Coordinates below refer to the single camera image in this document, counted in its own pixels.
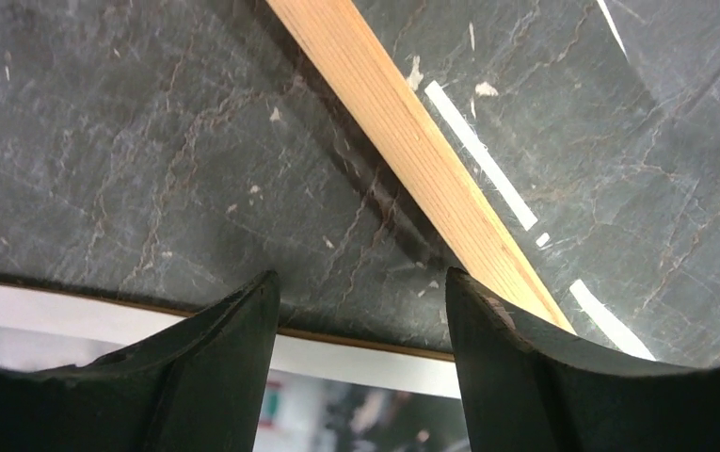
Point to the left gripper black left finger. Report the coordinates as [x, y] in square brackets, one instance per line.
[195, 386]

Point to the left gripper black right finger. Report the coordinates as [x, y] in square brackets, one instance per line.
[527, 385]

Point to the printed photo sheet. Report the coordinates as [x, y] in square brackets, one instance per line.
[319, 396]

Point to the light wooden picture frame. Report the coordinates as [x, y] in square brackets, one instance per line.
[345, 50]

